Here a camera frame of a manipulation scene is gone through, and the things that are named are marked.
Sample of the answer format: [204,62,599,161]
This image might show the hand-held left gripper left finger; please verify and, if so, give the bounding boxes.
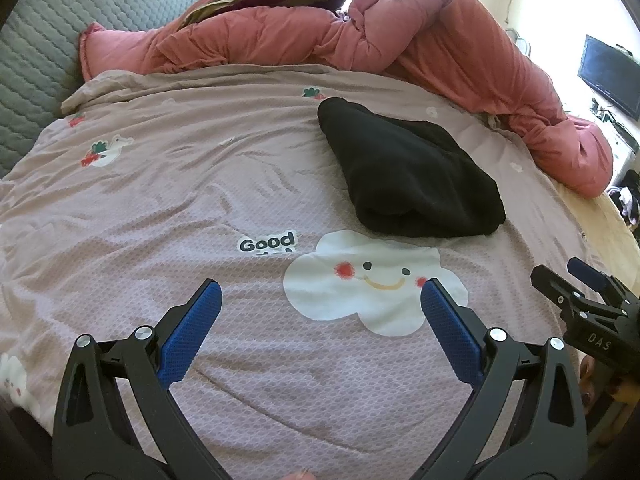
[51,279,223,480]

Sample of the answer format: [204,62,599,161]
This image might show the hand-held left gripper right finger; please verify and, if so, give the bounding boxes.
[420,278,588,480]

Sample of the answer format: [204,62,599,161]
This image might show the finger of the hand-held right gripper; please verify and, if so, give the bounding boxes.
[531,265,589,312]
[568,257,619,294]

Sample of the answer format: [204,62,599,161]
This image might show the black sweater with orange cuffs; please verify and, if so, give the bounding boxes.
[318,97,507,239]

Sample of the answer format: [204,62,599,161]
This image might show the person's right hand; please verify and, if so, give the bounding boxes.
[579,354,637,407]

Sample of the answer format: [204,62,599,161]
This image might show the beige mattress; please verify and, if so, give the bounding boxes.
[550,180,640,306]

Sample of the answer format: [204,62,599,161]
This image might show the white television stand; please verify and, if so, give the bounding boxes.
[590,100,640,176]

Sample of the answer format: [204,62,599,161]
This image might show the pink printed blanket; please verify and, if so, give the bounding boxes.
[0,64,608,480]

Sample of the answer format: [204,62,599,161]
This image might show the black flat screen television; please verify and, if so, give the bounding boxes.
[577,35,640,121]

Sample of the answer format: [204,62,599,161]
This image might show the pink padded duvet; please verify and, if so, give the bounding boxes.
[79,0,615,198]

